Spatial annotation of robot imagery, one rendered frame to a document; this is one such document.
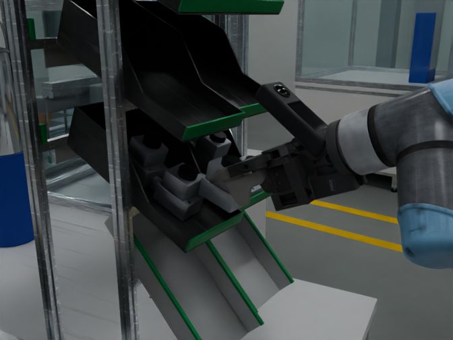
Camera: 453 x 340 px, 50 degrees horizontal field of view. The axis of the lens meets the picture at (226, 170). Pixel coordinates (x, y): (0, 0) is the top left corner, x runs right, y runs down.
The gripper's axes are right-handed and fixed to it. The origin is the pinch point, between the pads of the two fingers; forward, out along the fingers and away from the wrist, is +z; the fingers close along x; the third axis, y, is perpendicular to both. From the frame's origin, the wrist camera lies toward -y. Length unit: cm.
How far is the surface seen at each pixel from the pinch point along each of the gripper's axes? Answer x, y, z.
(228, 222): -0.1, 7.7, 3.0
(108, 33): -12.1, -22.0, 0.7
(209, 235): -4.6, 8.1, 3.4
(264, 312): 27, 35, 27
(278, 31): 805, -198, 437
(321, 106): 358, -15, 170
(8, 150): 13, -24, 84
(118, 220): -11.9, 1.5, 12.8
